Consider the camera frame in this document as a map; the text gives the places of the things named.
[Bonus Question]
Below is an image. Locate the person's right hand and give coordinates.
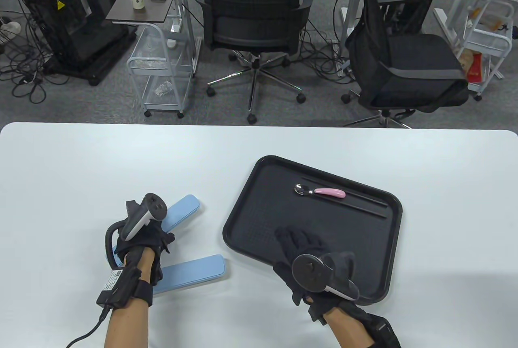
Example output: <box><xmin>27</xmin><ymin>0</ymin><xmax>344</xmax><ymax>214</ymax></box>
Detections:
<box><xmin>273</xmin><ymin>225</ymin><xmax>360</xmax><ymax>326</ymax></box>

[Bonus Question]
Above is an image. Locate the person's left hand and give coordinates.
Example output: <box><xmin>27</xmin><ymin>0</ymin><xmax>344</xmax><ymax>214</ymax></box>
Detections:
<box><xmin>115</xmin><ymin>200</ymin><xmax>176</xmax><ymax>259</ymax></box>

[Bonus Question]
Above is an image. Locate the black white motion controller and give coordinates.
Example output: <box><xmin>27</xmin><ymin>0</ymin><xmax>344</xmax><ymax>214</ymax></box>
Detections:
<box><xmin>291</xmin><ymin>251</ymin><xmax>361</xmax><ymax>301</ymax></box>
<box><xmin>105</xmin><ymin>193</ymin><xmax>168</xmax><ymax>267</ymax></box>

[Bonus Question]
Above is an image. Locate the blue slide lunch box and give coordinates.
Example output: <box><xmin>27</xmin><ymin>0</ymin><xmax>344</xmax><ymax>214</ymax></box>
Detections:
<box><xmin>152</xmin><ymin>254</ymin><xmax>226</xmax><ymax>295</ymax></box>
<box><xmin>105</xmin><ymin>194</ymin><xmax>201</xmax><ymax>267</ymax></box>

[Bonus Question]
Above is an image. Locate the pink handled spoon utensil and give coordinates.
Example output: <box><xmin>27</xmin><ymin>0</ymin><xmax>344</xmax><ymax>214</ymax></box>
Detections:
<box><xmin>294</xmin><ymin>183</ymin><xmax>346</xmax><ymax>199</ymax></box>

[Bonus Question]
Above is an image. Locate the black chopstick utensil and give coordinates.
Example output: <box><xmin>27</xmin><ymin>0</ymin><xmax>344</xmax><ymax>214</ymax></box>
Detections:
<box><xmin>302</xmin><ymin>177</ymin><xmax>388</xmax><ymax>208</ymax></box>
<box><xmin>342</xmin><ymin>195</ymin><xmax>386</xmax><ymax>218</ymax></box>

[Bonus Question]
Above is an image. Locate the person's left forearm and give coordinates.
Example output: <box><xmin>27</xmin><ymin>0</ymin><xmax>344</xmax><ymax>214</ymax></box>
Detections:
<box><xmin>104</xmin><ymin>249</ymin><xmax>156</xmax><ymax>348</ymax></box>

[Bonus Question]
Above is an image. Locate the person's right forearm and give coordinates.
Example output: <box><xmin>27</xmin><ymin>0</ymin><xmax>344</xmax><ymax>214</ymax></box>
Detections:
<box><xmin>326</xmin><ymin>310</ymin><xmax>375</xmax><ymax>348</ymax></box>

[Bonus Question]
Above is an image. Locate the black plastic tray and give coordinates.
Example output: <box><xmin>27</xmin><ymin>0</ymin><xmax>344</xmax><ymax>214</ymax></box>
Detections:
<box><xmin>222</xmin><ymin>155</ymin><xmax>403</xmax><ymax>306</ymax></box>

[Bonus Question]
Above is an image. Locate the white power strip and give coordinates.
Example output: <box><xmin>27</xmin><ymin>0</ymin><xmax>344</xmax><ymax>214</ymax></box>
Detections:
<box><xmin>334</xmin><ymin>42</ymin><xmax>352</xmax><ymax>77</ymax></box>

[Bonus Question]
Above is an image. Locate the black armrest office chair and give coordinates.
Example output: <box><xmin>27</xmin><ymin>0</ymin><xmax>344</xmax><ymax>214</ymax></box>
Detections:
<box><xmin>341</xmin><ymin>0</ymin><xmax>471</xmax><ymax>129</ymax></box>

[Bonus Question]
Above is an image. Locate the brown top white rolling cart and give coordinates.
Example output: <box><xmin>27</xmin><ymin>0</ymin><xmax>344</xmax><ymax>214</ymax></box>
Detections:
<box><xmin>106</xmin><ymin>0</ymin><xmax>202</xmax><ymax>119</ymax></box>

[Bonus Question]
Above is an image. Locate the black mesh office chair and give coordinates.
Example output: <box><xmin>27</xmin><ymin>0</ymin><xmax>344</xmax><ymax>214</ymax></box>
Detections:
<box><xmin>195</xmin><ymin>0</ymin><xmax>318</xmax><ymax>125</ymax></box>

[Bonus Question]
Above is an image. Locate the black glass computer case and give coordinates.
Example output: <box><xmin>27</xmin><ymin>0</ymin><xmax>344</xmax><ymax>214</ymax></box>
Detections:
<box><xmin>19</xmin><ymin>0</ymin><xmax>138</xmax><ymax>86</ymax></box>

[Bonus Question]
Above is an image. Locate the silver desk leg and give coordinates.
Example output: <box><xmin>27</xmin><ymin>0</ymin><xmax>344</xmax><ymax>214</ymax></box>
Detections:
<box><xmin>340</xmin><ymin>0</ymin><xmax>365</xmax><ymax>47</ymax></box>
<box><xmin>174</xmin><ymin>0</ymin><xmax>202</xmax><ymax>77</ymax></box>

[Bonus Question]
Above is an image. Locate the red packet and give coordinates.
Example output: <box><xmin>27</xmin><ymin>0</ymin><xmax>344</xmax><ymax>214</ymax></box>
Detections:
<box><xmin>467</xmin><ymin>52</ymin><xmax>483</xmax><ymax>83</ymax></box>

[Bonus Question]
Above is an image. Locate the white power adapter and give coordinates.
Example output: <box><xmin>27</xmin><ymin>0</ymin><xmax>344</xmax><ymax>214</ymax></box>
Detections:
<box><xmin>0</xmin><ymin>20</ymin><xmax>21</xmax><ymax>39</ymax></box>

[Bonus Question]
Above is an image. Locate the tangle of black cables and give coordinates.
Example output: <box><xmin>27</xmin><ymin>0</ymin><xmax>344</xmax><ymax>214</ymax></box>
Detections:
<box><xmin>0</xmin><ymin>12</ymin><xmax>53</xmax><ymax>104</ymax></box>
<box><xmin>301</xmin><ymin>20</ymin><xmax>357</xmax><ymax>81</ymax></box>

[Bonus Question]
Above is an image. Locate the white wire rolling cart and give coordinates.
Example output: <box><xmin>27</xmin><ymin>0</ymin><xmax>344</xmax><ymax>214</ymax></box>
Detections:
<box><xmin>457</xmin><ymin>0</ymin><xmax>514</xmax><ymax>102</ymax></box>

